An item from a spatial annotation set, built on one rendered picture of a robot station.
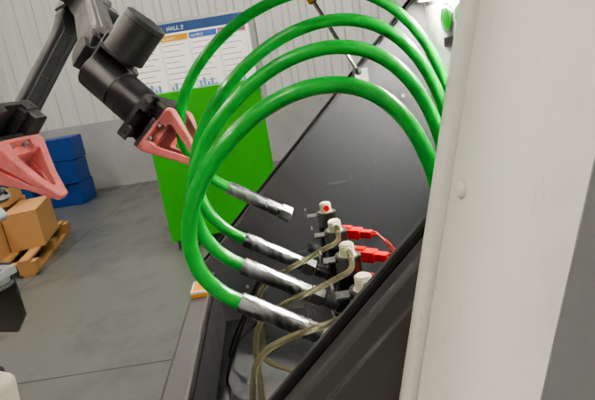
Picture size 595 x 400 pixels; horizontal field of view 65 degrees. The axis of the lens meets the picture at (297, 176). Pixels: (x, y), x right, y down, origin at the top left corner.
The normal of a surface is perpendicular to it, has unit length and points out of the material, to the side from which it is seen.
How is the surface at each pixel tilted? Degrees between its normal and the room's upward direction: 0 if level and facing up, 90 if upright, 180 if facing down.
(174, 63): 90
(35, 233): 90
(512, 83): 76
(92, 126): 90
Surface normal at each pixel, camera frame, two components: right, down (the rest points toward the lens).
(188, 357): -0.15, -0.96
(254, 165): 0.17, 0.20
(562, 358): -0.99, -0.07
